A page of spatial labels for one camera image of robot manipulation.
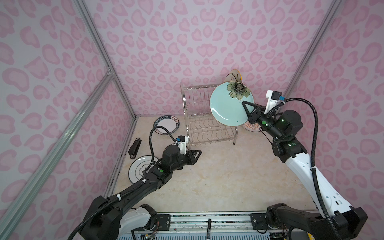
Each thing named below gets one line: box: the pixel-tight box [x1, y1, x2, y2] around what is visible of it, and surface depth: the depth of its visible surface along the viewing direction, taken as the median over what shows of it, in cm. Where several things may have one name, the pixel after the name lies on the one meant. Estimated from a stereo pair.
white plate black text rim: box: [153, 115, 180, 135], surface depth 118 cm
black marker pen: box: [206, 218, 212, 239], surface depth 73 cm
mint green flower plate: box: [209, 81, 255, 127], surface depth 65 cm
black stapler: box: [128, 137, 142, 160], surface depth 102 cm
